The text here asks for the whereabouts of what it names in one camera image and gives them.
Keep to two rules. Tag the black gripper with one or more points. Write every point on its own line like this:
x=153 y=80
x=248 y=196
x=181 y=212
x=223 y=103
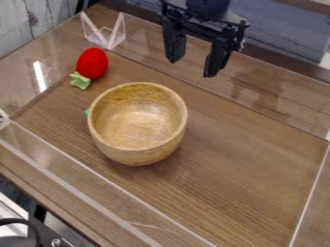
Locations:
x=211 y=15

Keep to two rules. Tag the red plush strawberry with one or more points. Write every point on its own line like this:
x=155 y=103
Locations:
x=91 y=67

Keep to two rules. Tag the small green object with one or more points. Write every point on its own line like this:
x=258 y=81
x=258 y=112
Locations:
x=85 y=113

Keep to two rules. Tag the blue-grey sofa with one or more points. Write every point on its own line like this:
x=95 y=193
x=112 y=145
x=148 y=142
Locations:
x=284 y=28

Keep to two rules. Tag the wooden bowl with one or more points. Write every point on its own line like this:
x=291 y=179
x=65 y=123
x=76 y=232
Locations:
x=136 y=122

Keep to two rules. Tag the clear acrylic corner bracket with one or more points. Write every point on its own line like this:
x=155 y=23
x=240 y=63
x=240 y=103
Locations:
x=104 y=37

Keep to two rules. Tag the black table leg bracket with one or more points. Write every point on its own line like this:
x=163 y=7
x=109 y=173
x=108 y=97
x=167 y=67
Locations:
x=49 y=238

